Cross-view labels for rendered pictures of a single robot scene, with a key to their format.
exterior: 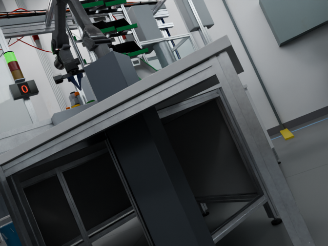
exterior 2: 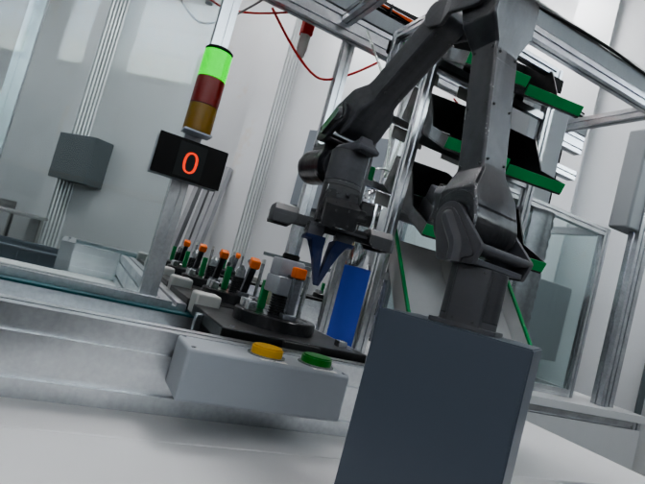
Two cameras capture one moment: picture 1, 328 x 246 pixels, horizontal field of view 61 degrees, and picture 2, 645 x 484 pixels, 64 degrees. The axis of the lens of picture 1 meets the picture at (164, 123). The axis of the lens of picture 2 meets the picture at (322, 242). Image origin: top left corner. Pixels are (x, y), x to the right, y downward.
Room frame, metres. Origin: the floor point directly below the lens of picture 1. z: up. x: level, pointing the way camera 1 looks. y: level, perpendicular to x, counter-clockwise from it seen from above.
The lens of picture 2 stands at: (0.54, 0.19, 1.07)
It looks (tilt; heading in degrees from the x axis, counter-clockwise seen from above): 4 degrees up; 8
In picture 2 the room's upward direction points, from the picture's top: 15 degrees clockwise
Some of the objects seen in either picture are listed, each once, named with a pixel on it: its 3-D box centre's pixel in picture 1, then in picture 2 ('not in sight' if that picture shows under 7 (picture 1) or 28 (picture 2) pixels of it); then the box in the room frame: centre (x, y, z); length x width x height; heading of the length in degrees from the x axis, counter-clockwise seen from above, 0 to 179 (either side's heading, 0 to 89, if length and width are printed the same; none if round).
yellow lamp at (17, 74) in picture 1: (17, 76); (200, 119); (1.40, 0.59, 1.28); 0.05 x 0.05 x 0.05
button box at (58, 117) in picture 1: (79, 114); (259, 378); (1.18, 0.32, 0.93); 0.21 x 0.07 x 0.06; 123
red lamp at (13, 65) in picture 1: (14, 67); (207, 92); (1.40, 0.59, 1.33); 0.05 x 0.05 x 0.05
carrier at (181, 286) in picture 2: not in sight; (237, 282); (1.62, 0.51, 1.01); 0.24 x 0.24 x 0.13; 33
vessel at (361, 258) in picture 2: not in sight; (374, 219); (2.40, 0.31, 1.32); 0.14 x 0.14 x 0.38
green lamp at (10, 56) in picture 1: (10, 58); (215, 66); (1.40, 0.59, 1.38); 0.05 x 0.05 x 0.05
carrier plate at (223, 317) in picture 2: not in sight; (271, 330); (1.40, 0.37, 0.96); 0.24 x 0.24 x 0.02; 33
